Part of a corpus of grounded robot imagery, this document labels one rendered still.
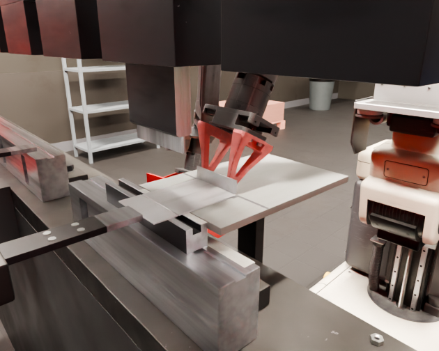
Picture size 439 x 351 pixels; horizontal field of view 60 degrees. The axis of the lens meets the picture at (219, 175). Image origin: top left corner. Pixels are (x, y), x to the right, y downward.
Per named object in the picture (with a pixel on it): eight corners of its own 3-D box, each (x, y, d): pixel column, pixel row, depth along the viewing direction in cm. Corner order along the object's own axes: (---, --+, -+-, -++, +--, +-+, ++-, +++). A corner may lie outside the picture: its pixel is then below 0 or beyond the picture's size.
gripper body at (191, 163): (173, 173, 115) (176, 149, 114) (194, 173, 123) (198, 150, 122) (189, 177, 111) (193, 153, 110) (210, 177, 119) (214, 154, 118)
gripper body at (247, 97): (248, 126, 48) (268, 71, 48) (199, 115, 55) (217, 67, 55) (276, 141, 53) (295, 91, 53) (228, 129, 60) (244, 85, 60)
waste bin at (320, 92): (315, 106, 743) (318, 74, 723) (336, 108, 712) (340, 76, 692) (302, 108, 712) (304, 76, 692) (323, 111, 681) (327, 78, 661)
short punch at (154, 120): (191, 152, 42) (189, 63, 38) (177, 156, 40) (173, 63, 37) (145, 136, 49) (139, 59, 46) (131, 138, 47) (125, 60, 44)
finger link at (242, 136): (224, 184, 48) (250, 115, 48) (191, 171, 53) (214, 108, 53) (256, 196, 53) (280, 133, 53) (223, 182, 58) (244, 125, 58)
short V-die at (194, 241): (207, 245, 44) (207, 222, 43) (187, 254, 42) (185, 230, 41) (125, 196, 58) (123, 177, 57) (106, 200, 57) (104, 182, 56)
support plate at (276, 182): (348, 182, 59) (348, 175, 58) (220, 236, 42) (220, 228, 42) (262, 157, 71) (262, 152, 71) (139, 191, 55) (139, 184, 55)
